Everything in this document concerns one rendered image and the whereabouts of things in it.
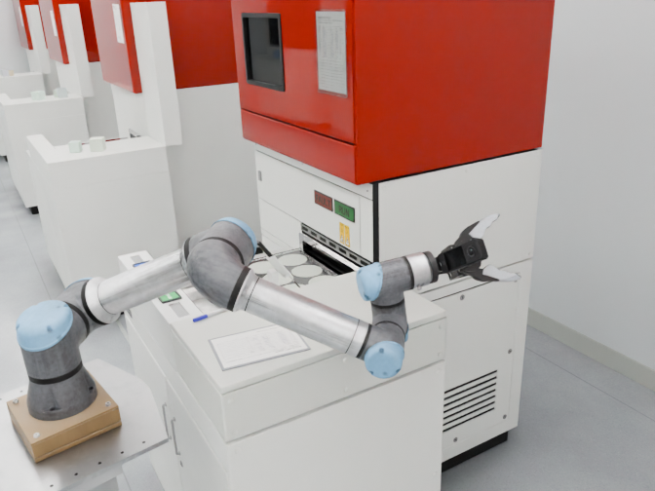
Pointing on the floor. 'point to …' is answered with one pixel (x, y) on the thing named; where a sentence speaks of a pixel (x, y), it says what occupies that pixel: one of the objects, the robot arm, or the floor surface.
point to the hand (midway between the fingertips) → (512, 245)
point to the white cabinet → (299, 435)
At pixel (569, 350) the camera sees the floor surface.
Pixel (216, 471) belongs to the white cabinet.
